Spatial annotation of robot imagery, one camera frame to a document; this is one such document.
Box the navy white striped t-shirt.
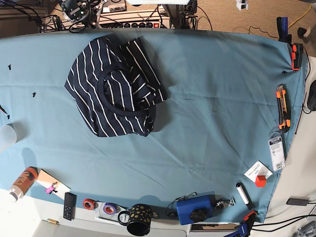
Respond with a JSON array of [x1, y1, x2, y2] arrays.
[[64, 37, 167, 137]]

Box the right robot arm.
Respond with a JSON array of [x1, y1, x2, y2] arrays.
[[58, 0, 102, 26]]

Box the light blue table cloth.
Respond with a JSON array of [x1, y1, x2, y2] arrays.
[[0, 29, 309, 222]]

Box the blue box black knob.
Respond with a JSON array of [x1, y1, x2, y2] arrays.
[[176, 195, 213, 225]]

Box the purple tape roll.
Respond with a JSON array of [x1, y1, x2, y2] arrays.
[[103, 202, 117, 215]]

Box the black mug gold dots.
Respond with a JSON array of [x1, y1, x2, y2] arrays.
[[118, 204, 153, 237]]

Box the metal carabiner keyring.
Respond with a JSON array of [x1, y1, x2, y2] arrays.
[[214, 197, 236, 209]]

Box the white black marker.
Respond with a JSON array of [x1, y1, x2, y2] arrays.
[[236, 183, 252, 210]]

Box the red tape roll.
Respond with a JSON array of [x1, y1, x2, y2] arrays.
[[82, 198, 96, 210]]

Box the white card packet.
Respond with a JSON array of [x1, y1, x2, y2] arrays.
[[244, 160, 273, 183]]

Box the clear plastic blister pack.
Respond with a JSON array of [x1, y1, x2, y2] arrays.
[[268, 132, 285, 172]]

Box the red small cube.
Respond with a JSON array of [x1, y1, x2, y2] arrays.
[[255, 175, 267, 188]]

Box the orange black utility knife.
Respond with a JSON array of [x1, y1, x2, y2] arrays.
[[276, 84, 291, 134]]

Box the black remote control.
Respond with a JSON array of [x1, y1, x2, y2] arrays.
[[63, 192, 77, 221]]

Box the tan cardboard sheet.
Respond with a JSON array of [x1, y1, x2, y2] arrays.
[[37, 169, 71, 200]]

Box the blue orange bottom clamp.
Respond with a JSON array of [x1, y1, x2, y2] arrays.
[[224, 210, 258, 237]]

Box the orange brown bottle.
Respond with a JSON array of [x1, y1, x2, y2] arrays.
[[9, 166, 38, 202]]

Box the translucent white plastic cup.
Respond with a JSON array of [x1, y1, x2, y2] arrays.
[[0, 124, 17, 153]]

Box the orange black clamp tool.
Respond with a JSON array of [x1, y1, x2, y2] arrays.
[[291, 43, 304, 71]]

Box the black computer mouse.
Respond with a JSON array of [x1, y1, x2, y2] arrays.
[[307, 80, 316, 112]]

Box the blue black bar clamp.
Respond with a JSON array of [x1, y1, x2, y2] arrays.
[[276, 17, 292, 44]]

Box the black power adapter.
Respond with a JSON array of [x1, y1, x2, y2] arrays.
[[286, 197, 310, 206]]

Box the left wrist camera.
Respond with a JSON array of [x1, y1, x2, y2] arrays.
[[236, 0, 248, 11]]

